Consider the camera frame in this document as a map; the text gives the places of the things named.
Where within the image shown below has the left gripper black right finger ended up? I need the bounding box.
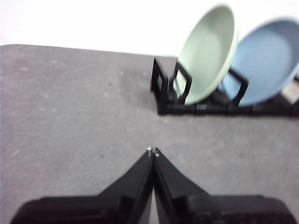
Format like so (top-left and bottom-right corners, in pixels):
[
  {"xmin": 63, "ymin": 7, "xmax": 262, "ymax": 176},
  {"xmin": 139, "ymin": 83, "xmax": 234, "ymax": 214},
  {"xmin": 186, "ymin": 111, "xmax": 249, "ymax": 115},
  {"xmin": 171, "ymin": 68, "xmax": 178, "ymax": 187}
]
[{"xmin": 154, "ymin": 147, "xmax": 296, "ymax": 224}]

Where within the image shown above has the green plate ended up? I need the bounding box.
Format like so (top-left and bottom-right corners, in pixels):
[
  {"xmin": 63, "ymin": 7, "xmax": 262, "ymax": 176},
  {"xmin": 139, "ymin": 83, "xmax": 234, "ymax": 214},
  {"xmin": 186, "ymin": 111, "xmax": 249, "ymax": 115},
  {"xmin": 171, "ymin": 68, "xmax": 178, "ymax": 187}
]
[{"xmin": 172, "ymin": 3, "xmax": 239, "ymax": 105}]

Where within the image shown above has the blue plate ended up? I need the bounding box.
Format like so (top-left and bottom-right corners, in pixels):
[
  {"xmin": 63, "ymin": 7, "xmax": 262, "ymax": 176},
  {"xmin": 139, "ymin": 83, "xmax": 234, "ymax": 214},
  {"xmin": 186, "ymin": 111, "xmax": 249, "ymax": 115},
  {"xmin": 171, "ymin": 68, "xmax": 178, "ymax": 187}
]
[{"xmin": 219, "ymin": 16, "xmax": 299, "ymax": 107}]

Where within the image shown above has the black plate rack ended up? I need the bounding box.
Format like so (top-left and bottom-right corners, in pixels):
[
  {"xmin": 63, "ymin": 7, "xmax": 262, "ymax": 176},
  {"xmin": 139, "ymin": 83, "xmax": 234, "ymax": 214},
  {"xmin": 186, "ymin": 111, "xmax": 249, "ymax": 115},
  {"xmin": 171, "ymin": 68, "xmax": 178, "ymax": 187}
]
[{"xmin": 150, "ymin": 56, "xmax": 299, "ymax": 117}]

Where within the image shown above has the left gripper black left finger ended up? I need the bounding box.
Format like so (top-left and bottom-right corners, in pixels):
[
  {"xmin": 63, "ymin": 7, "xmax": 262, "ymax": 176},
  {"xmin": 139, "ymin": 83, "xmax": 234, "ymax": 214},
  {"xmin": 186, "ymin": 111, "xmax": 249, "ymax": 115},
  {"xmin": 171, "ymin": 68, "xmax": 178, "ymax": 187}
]
[{"xmin": 10, "ymin": 147, "xmax": 155, "ymax": 224}]

